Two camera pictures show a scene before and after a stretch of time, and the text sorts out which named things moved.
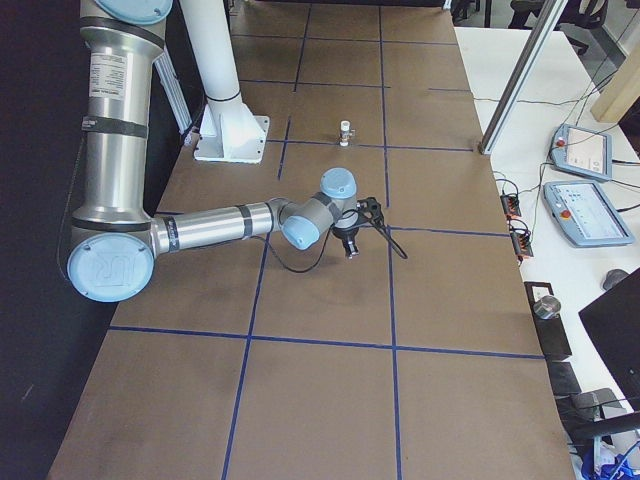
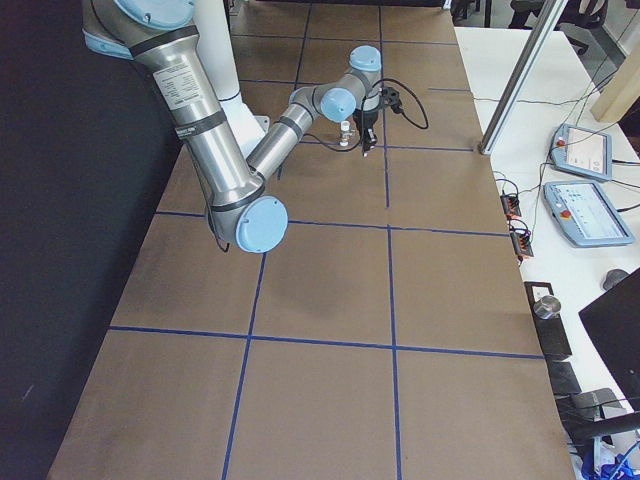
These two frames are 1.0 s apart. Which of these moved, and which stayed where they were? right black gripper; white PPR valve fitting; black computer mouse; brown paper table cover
Moved: right black gripper
Stayed: black computer mouse; brown paper table cover; white PPR valve fitting
